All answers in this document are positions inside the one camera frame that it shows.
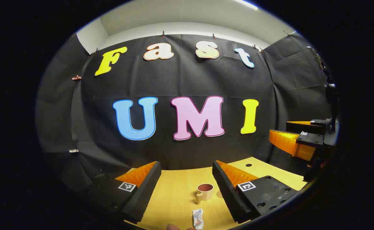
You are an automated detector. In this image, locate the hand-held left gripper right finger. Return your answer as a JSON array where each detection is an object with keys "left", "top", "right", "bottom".
[{"left": 212, "top": 160, "right": 301, "bottom": 224}]

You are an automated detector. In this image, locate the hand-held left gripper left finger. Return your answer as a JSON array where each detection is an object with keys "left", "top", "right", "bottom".
[{"left": 90, "top": 161, "right": 162, "bottom": 224}]

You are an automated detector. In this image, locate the cream cup with wooden handle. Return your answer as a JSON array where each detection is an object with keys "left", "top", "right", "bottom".
[{"left": 196, "top": 183, "right": 214, "bottom": 204}]

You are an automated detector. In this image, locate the white toothpaste tube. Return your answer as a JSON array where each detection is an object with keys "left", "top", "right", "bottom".
[{"left": 192, "top": 208, "right": 205, "bottom": 230}]

